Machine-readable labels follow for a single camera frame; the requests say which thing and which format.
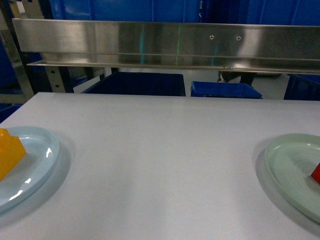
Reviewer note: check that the yellow toy block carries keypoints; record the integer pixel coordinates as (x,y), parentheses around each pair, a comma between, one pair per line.
(11,152)

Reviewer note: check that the red toy block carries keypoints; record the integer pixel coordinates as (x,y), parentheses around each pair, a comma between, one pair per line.
(316,174)

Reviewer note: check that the dark blue floor bin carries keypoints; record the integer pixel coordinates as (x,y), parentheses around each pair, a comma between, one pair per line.
(140,83)

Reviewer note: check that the small blue floor bin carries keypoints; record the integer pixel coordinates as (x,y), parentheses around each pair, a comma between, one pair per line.
(223,90)

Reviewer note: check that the light green plate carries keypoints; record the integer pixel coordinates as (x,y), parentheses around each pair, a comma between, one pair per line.
(290,160)

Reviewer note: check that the light blue plate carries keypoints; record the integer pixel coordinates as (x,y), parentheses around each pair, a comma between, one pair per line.
(42,150)

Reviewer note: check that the stainless steel shelf rail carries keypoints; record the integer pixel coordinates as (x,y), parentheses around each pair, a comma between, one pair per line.
(206,46)

